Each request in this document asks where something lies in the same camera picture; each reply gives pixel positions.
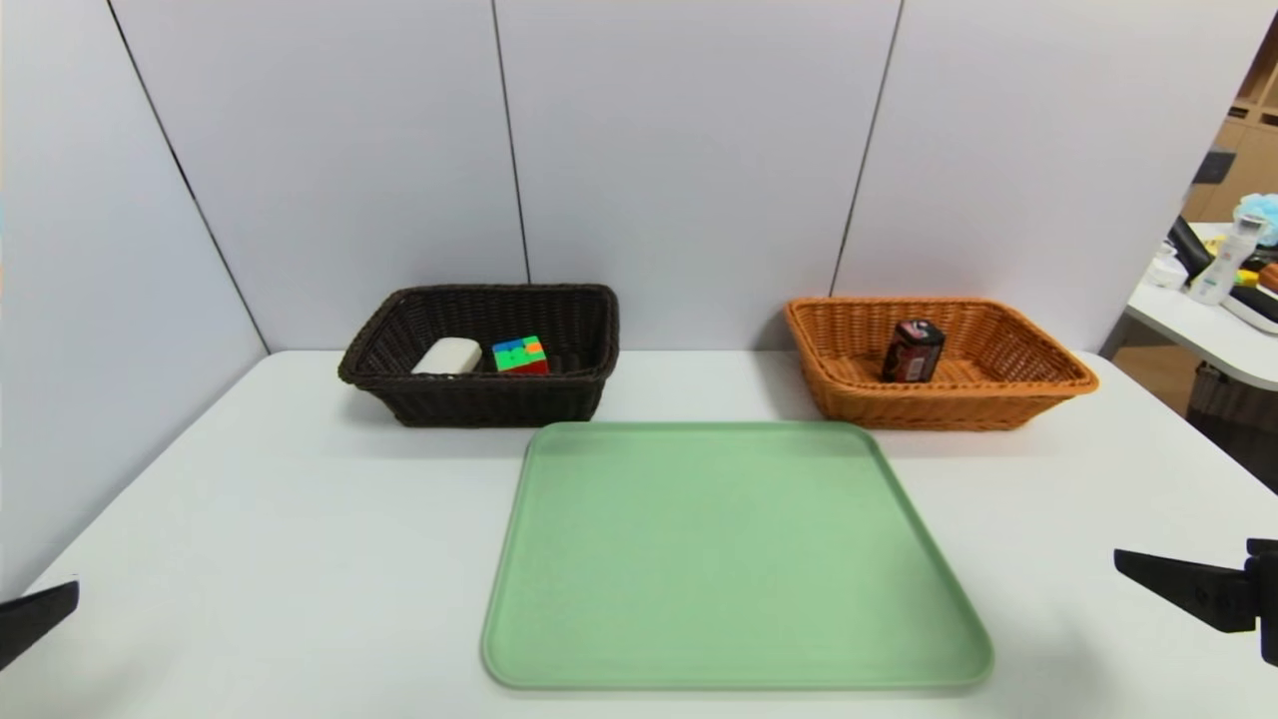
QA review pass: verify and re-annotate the colourful puzzle cube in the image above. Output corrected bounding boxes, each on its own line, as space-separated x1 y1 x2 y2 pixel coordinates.
491 336 550 376

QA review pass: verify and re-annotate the white soap bar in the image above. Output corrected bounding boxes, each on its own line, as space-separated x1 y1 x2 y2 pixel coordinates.
411 338 484 376

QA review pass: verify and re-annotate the black red snack box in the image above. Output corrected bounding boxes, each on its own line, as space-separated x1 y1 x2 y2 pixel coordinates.
881 319 948 384

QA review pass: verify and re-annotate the dark brown wicker basket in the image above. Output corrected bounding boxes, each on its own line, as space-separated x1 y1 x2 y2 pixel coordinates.
337 284 620 428

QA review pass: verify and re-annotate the orange wicker basket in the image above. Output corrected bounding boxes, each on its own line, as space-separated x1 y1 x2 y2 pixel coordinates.
784 297 1099 432

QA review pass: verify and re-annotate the green plastic tray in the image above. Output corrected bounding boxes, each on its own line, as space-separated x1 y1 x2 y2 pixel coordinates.
481 420 995 691

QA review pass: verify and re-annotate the small white cup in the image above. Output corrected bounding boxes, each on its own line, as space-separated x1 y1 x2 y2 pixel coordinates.
1144 243 1189 291

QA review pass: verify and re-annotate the black bag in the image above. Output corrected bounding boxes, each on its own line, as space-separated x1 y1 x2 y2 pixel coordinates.
1166 216 1214 281

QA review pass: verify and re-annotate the white side table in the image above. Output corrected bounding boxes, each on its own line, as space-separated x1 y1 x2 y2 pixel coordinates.
1125 222 1278 392

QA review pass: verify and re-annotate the clear plastic bottle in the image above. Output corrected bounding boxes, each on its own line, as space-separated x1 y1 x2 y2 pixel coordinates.
1188 215 1267 307

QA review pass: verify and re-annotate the grey woven bin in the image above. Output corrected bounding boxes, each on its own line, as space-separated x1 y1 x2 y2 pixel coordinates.
1186 363 1278 432

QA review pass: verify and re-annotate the white flat tray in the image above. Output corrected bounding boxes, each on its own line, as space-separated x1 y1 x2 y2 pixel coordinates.
1220 285 1278 336

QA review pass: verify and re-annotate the blue fluffy sponge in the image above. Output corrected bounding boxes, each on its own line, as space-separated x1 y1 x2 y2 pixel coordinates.
1234 193 1278 249

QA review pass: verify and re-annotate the wooden shelf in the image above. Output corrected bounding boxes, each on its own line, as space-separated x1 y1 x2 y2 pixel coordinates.
1181 15 1278 226

